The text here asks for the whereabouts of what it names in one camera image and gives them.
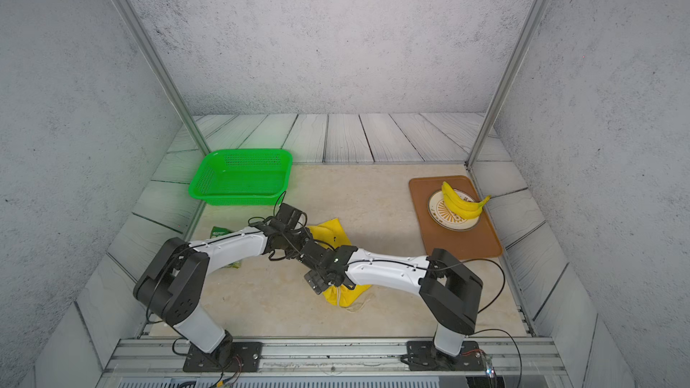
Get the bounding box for yellow shorts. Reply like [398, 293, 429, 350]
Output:
[308, 218, 371, 313]

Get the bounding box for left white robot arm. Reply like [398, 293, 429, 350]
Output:
[133, 203, 313, 357]

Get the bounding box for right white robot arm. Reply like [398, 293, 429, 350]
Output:
[298, 242, 483, 357]

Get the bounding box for green snack packet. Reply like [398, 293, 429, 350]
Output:
[210, 226, 242, 269]

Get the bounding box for green plastic basket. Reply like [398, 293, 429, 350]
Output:
[189, 148, 293, 206]

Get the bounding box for white patterned plate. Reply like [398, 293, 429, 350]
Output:
[428, 190, 480, 232]

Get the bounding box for yellow banana bunch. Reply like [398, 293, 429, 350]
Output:
[441, 181, 491, 220]

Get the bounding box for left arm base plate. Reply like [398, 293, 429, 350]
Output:
[183, 341, 263, 374]

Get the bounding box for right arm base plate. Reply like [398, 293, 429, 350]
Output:
[400, 341, 486, 372]

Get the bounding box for aluminium front rail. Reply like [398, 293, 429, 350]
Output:
[100, 337, 571, 387]

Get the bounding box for left aluminium frame post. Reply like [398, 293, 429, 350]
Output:
[85, 0, 211, 156]

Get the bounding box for aluminium frame post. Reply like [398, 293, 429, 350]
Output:
[465, 0, 550, 172]
[85, 0, 211, 156]

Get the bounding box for right aluminium frame post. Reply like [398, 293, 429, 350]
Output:
[465, 0, 550, 172]

